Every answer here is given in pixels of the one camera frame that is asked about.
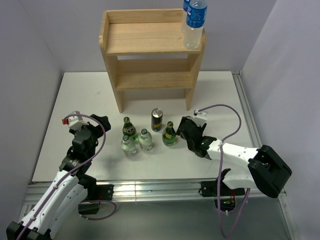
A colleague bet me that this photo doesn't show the green bottle yellow label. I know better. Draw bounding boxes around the green bottle yellow label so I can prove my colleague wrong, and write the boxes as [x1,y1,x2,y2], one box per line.
[162,121,176,146]

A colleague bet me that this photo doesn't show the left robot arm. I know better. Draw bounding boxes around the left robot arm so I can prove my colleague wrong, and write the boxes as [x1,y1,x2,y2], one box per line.
[6,111,111,240]

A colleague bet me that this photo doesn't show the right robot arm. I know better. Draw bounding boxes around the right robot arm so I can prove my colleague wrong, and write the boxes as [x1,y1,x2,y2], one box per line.
[176,116,292,198]

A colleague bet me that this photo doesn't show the wooden two-tier shelf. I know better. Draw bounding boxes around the wooden two-tier shelf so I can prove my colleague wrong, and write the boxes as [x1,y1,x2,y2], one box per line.
[99,8,207,112]

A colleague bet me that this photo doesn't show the green bottle red label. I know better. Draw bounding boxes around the green bottle red label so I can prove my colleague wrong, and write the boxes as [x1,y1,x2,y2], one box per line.
[122,116,137,141]

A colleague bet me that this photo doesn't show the clear soda bottle left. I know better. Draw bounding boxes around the clear soda bottle left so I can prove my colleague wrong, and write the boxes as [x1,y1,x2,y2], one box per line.
[121,135,137,157]

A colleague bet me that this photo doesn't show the clear soda bottle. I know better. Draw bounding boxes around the clear soda bottle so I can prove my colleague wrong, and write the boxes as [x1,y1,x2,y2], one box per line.
[138,128,153,151]
[121,135,137,157]

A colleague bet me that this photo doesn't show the black can on table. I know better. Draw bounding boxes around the black can on table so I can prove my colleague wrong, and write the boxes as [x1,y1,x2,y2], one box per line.
[151,108,163,132]

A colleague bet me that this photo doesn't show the clear soda bottle right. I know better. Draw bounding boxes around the clear soda bottle right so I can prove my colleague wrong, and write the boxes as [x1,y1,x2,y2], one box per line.
[138,128,153,151]

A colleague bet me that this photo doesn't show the front clear water bottle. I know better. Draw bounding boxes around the front clear water bottle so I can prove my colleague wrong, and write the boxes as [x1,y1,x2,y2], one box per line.
[183,0,208,50]

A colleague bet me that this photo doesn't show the clear water bottle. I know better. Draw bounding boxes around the clear water bottle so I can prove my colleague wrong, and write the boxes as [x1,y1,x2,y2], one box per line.
[183,0,208,50]
[181,0,190,34]

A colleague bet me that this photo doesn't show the rear clear water bottle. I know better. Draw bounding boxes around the rear clear water bottle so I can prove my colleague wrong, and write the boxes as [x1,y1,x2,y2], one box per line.
[181,0,190,34]

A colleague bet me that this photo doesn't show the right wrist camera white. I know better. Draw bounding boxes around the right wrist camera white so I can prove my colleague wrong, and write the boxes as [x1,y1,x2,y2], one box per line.
[193,109,208,126]

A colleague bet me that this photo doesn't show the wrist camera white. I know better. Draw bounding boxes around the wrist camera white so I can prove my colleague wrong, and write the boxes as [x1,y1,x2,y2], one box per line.
[193,109,208,126]
[62,111,88,131]

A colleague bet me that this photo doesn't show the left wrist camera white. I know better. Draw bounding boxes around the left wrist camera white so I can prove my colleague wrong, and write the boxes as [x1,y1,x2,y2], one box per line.
[62,111,88,131]

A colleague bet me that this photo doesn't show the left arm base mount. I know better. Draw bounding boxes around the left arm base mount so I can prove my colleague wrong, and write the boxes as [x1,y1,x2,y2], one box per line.
[78,184,114,216]

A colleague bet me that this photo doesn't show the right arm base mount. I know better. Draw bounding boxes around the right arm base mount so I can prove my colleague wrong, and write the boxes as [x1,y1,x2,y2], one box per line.
[198,180,246,211]

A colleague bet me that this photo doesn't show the aluminium frame rails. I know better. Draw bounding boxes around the aluminium frame rails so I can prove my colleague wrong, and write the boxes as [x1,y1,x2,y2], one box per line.
[18,70,301,240]

